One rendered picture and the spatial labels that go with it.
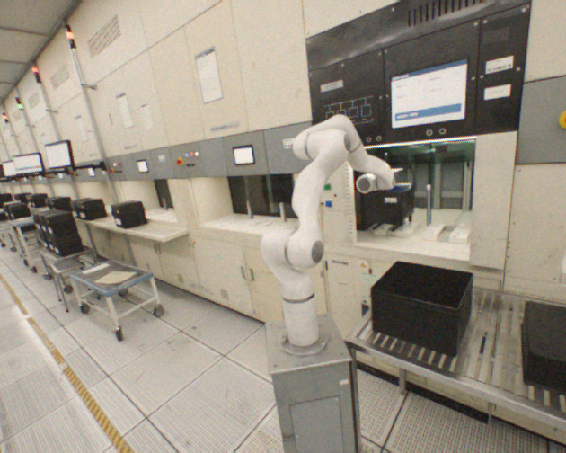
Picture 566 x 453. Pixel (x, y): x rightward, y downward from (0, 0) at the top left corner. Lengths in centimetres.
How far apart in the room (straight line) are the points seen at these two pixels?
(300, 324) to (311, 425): 37
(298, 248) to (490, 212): 81
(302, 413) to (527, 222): 110
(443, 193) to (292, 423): 179
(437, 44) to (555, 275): 100
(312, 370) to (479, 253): 84
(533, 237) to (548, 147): 34
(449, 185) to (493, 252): 101
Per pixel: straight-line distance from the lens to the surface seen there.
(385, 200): 162
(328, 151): 100
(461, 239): 170
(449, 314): 103
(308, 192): 97
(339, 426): 126
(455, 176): 235
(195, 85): 240
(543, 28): 143
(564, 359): 106
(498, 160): 135
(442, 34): 146
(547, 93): 138
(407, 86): 146
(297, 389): 111
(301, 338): 108
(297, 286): 98
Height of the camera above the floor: 146
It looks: 16 degrees down
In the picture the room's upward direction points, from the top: 7 degrees counter-clockwise
